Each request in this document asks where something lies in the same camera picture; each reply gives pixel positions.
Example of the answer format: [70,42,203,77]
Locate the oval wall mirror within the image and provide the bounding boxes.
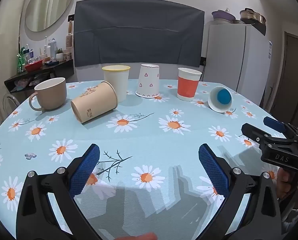
[24,0,75,32]

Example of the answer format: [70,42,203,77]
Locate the steel steamer pot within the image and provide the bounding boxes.
[239,8,266,26]

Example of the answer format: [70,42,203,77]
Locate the purple pot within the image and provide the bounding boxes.
[212,9,236,25]

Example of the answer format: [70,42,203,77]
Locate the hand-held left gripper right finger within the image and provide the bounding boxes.
[198,144,282,240]

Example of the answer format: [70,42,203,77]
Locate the wooden hairbrush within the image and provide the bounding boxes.
[65,20,73,49]

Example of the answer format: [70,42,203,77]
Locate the person's left hand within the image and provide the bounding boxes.
[119,232,157,240]

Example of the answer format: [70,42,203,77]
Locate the white spray bottle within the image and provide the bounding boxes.
[50,38,57,60]

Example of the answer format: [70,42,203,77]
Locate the dark grey wall cloth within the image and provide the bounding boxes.
[74,0,205,67]

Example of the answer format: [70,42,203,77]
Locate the white cup with yellow rim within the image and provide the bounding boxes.
[102,65,131,103]

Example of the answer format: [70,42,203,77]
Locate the green glass bottle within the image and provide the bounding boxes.
[17,52,25,73]

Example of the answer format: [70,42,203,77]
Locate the clear plastic chair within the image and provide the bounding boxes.
[2,92,21,117]

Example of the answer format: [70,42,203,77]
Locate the white paper cup with hearts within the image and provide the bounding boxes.
[135,64,160,98]

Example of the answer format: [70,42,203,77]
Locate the orange and white paper cup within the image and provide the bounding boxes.
[177,67,202,102]

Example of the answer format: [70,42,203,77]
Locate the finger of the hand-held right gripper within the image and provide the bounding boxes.
[263,116,298,141]
[241,123,279,148]

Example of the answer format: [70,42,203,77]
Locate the tan paper cup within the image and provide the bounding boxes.
[71,81,119,124]

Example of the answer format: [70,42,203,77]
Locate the red bowl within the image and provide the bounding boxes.
[24,60,43,72]

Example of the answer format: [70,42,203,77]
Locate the white cup with blue inside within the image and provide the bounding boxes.
[208,86,233,113]

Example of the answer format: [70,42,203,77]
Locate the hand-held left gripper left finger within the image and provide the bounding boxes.
[16,144,101,240]

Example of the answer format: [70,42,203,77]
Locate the person's right hand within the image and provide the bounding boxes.
[276,167,298,205]

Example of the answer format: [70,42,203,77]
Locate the white refrigerator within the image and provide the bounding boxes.
[203,24,273,95]

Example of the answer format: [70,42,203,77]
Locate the light blue daisy tablecloth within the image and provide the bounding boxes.
[0,79,298,240]

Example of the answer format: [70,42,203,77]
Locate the dark wooden shelf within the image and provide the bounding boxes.
[4,59,74,93]

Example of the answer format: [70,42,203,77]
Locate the beige ceramic mug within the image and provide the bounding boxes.
[29,77,67,112]

